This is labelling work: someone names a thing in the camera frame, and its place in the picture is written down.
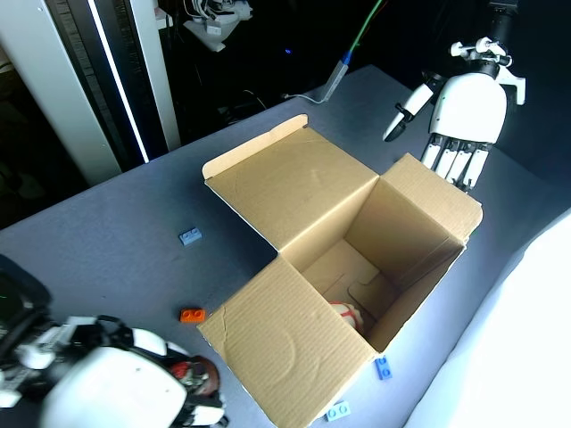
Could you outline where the cardboard box white outside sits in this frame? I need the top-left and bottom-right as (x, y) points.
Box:
(197, 113), (484, 428)

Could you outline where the grey USB adapter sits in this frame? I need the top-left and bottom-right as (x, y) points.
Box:
(323, 51), (356, 106)

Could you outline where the light blue toy brick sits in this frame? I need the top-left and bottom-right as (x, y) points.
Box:
(324, 400), (352, 423)

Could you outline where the white light strip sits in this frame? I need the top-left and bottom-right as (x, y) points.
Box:
(87, 0), (151, 165)

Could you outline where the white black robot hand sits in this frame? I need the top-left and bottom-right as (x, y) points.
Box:
(383, 70), (509, 193)
(42, 317), (229, 428)

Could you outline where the white cabinet panel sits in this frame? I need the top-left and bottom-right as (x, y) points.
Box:
(0, 0), (122, 187)

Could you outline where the white frame post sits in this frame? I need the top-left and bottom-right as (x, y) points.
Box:
(128, 0), (182, 152)

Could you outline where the red and white figurine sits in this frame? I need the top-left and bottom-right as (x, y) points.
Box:
(328, 301), (368, 335)

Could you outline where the white plastic device with cables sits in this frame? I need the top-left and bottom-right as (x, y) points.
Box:
(182, 0), (254, 54)

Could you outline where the white adapter cable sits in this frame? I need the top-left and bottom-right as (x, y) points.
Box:
(281, 91), (327, 106)

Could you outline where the blue-grey toy brick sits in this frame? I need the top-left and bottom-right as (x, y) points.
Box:
(178, 227), (203, 247)

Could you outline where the green cable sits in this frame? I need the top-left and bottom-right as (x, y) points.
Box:
(350, 0), (385, 54)

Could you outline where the grey table cloth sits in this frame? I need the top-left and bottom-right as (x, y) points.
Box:
(0, 64), (571, 428)

